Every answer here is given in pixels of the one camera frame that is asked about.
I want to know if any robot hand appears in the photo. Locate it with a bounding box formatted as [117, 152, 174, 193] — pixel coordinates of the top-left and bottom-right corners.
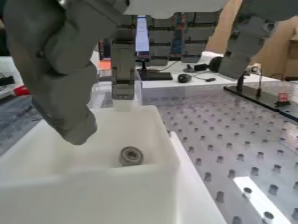
[0, 0, 298, 146]

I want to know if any metal bearing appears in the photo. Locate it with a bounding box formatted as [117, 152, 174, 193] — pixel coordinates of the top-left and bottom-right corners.
[117, 145, 145, 167]

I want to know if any black mouse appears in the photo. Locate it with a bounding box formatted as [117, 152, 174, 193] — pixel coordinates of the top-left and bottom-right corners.
[177, 73, 193, 84]

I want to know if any white desk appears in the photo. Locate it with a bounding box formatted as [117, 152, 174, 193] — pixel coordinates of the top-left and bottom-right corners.
[136, 49, 282, 90]

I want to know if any small white box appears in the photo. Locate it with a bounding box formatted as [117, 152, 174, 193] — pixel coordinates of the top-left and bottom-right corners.
[0, 99, 229, 224]

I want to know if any thin stick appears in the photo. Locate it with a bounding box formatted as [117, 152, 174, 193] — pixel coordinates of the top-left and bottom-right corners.
[257, 67, 265, 98]

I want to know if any black plate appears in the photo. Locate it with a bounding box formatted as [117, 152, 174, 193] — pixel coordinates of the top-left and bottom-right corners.
[222, 83, 298, 122]

